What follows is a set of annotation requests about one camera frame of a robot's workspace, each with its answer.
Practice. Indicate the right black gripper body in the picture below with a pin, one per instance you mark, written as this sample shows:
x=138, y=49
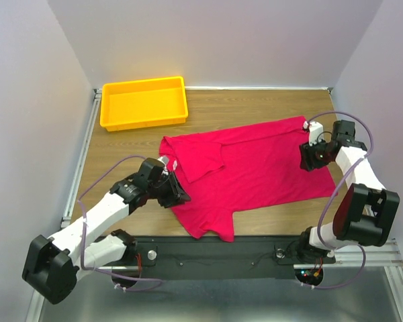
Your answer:
x=320, y=149

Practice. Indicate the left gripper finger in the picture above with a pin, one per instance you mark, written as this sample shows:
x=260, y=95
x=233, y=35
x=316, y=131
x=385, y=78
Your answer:
x=179, y=195
x=168, y=203

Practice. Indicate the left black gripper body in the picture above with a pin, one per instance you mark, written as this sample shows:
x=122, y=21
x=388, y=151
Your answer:
x=163, y=190

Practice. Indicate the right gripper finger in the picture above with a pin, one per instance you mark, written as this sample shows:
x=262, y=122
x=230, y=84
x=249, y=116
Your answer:
x=305, y=159
x=310, y=166

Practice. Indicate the red t shirt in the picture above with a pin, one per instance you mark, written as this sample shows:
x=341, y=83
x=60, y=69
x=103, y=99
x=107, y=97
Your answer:
x=240, y=169

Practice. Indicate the yellow plastic tray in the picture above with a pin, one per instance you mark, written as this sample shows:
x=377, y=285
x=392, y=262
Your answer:
x=143, y=103

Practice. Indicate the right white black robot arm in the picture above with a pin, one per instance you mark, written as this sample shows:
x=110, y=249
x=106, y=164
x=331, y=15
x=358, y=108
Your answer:
x=368, y=209

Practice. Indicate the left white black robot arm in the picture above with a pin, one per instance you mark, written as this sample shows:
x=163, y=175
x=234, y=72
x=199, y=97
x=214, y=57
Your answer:
x=55, y=264

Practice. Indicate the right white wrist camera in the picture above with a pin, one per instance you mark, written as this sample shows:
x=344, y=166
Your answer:
x=315, y=130

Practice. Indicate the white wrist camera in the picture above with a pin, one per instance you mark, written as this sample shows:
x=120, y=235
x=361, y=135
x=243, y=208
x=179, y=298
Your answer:
x=164, y=160
x=315, y=130

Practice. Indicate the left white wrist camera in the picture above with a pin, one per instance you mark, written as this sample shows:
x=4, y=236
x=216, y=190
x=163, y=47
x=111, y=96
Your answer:
x=164, y=160

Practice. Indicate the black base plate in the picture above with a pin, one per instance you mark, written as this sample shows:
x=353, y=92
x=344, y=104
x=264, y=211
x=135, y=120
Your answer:
x=210, y=258

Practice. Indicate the aluminium frame rail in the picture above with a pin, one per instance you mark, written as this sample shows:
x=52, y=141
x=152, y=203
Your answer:
x=37, y=300

